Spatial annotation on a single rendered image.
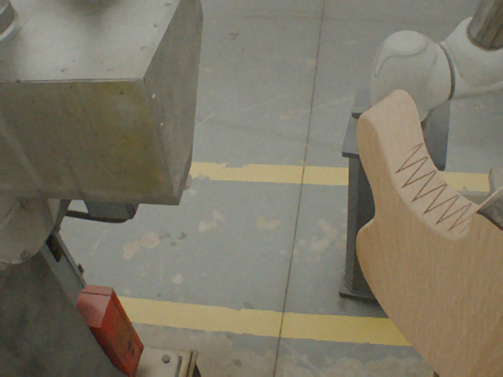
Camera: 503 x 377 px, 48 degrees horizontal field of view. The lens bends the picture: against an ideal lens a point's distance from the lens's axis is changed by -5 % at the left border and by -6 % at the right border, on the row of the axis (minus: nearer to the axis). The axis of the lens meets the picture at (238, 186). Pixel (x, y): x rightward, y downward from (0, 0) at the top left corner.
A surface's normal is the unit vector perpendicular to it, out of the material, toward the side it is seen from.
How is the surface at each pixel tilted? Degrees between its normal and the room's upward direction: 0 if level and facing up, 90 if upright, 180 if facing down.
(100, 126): 90
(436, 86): 84
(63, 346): 90
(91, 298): 0
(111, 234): 0
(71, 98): 90
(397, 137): 75
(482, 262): 99
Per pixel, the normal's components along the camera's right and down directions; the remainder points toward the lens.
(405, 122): 0.45, 0.37
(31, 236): 0.97, 0.18
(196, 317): -0.12, -0.68
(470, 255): -0.80, 0.57
